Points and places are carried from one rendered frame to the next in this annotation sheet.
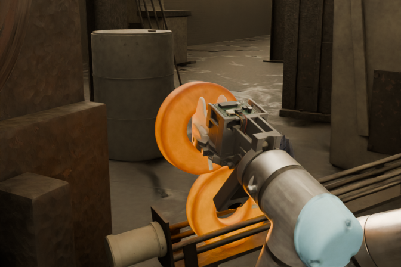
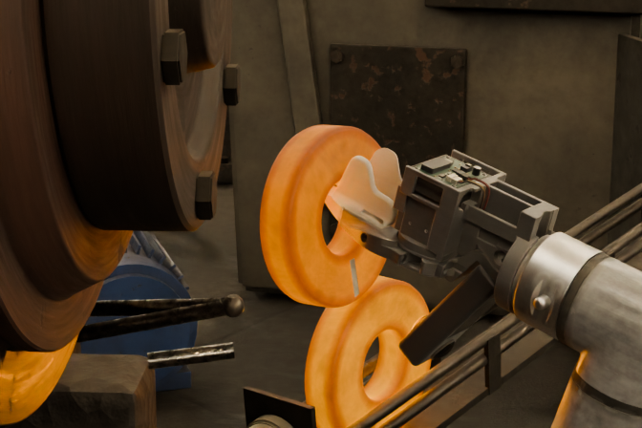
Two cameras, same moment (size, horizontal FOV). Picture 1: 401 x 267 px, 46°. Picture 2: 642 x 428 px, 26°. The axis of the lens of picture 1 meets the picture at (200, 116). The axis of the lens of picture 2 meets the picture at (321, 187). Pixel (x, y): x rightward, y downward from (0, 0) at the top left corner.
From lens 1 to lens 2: 59 cm
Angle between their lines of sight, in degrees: 26
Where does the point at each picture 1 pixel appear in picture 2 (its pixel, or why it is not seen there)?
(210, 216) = (355, 387)
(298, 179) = (624, 272)
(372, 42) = not seen: outside the picture
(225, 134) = (454, 220)
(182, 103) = (314, 173)
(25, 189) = (97, 380)
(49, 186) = (133, 368)
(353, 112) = not seen: hidden behind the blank
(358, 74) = (294, 56)
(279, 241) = (619, 372)
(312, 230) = not seen: outside the picture
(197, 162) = (337, 284)
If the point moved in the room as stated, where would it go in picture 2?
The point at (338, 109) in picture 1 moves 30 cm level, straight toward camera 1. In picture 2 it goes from (249, 148) to (266, 175)
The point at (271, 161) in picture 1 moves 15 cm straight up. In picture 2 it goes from (566, 251) to (574, 52)
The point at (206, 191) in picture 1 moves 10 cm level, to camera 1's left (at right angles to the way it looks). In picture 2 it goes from (351, 337) to (245, 356)
